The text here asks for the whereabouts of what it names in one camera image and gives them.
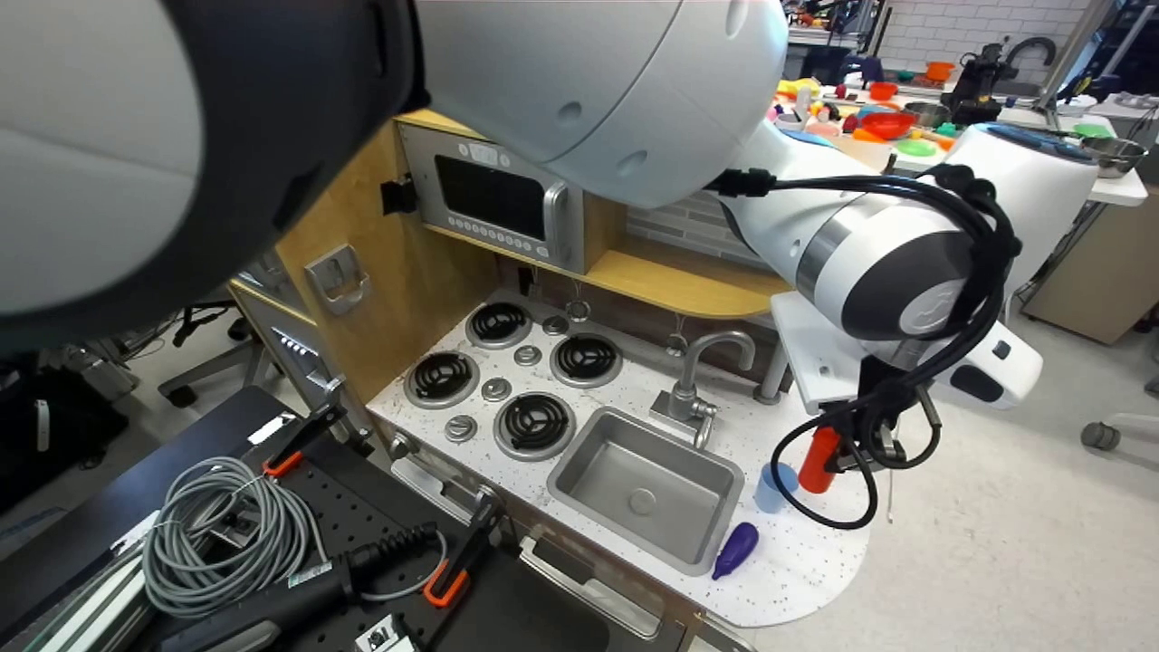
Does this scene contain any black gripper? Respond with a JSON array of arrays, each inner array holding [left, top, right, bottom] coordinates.
[[829, 357, 944, 477]]

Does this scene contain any red sauce bottle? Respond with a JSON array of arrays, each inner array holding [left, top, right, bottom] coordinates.
[[796, 421, 848, 497]]

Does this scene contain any small bluish grey cup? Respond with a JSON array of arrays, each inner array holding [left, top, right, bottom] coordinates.
[[752, 463, 805, 517]]

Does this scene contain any purple toy eggplant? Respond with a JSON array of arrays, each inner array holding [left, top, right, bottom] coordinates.
[[711, 517, 764, 584]]

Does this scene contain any grey toy faucet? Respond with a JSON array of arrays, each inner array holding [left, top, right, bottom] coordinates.
[[649, 327, 760, 451]]

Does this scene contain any chair wheel base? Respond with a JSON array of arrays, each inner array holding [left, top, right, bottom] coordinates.
[[1079, 409, 1159, 455]]

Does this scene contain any grey toy sink basin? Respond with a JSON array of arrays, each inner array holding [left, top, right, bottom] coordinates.
[[542, 407, 744, 576]]

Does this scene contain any beige cabinet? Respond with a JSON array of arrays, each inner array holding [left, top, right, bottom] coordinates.
[[1026, 191, 1159, 349]]

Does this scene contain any red bowl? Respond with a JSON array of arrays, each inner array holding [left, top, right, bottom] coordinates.
[[859, 107, 921, 145]]

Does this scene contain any white cluttered work table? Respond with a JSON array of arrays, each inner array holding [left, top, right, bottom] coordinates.
[[770, 70, 1152, 213]]

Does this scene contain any black machine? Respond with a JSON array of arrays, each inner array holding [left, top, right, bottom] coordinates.
[[944, 38, 1026, 130]]

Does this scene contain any metal bowl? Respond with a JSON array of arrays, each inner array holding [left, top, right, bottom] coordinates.
[[1079, 133, 1145, 182]]

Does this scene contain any white pegboard panel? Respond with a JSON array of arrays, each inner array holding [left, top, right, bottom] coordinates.
[[871, 0, 1097, 75]]

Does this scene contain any black orange bar clamp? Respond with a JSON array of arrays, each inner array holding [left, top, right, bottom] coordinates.
[[421, 501, 504, 611], [261, 409, 348, 484]]

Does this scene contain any grey toy microwave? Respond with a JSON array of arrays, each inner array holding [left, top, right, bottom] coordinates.
[[398, 125, 589, 277]]

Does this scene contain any white label block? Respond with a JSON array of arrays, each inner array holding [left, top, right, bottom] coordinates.
[[356, 611, 421, 652]]

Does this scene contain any black perforated robot table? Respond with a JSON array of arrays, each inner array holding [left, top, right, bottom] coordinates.
[[0, 385, 656, 652]]

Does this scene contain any black clip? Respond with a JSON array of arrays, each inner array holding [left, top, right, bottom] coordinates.
[[380, 176, 421, 218]]

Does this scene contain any wooden toy kitchen unit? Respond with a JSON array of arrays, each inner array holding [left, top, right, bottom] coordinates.
[[229, 106, 877, 652]]

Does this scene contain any grey toy water dispenser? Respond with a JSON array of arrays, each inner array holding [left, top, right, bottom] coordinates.
[[304, 241, 374, 319]]

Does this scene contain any black office chair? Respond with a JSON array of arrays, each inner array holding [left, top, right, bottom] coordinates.
[[119, 294, 264, 409]]

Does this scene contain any black ribbed hose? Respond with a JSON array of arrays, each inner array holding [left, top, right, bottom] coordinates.
[[344, 526, 453, 585]]

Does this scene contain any coiled grey cable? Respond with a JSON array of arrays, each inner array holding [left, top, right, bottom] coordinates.
[[141, 451, 332, 626]]

